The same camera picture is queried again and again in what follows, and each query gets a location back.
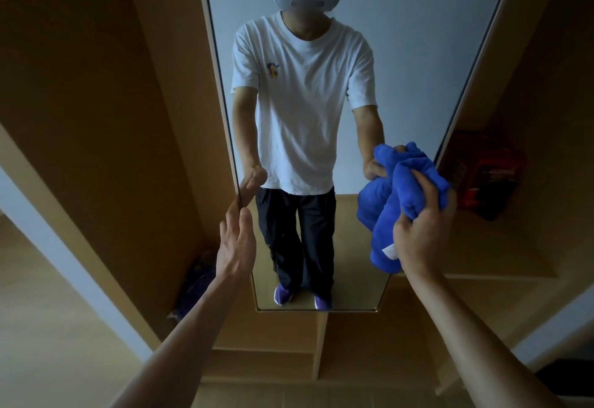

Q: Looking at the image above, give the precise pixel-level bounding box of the red box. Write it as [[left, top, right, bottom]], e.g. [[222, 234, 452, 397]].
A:
[[441, 131, 491, 183], [457, 145, 528, 211]]

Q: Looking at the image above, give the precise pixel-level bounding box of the person's left hand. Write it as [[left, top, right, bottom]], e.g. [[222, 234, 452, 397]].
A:
[[215, 198, 257, 282]]

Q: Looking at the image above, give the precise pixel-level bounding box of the small black pouch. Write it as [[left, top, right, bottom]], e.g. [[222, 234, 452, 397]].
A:
[[478, 187, 517, 222]]

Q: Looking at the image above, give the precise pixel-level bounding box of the person's left forearm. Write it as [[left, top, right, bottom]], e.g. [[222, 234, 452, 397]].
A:
[[109, 273, 242, 408]]

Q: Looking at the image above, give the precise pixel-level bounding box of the blue microfibre cloth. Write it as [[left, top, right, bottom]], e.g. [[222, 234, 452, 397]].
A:
[[356, 141, 451, 275]]

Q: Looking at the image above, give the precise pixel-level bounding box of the person's right hand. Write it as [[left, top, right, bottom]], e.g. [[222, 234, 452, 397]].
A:
[[393, 170, 458, 279]]

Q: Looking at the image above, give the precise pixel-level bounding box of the tall framed mirror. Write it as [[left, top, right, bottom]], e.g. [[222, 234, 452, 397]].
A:
[[194, 0, 520, 313]]

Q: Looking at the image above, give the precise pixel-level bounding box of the person's right forearm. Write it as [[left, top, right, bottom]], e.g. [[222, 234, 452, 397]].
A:
[[406, 268, 565, 408]]

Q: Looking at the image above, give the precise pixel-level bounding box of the blue packet in plastic wrap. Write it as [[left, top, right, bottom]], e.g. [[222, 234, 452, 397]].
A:
[[166, 250, 219, 323]]

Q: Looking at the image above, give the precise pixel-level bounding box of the wooden wardrobe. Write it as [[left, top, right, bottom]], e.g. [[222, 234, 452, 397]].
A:
[[0, 0, 594, 408]]

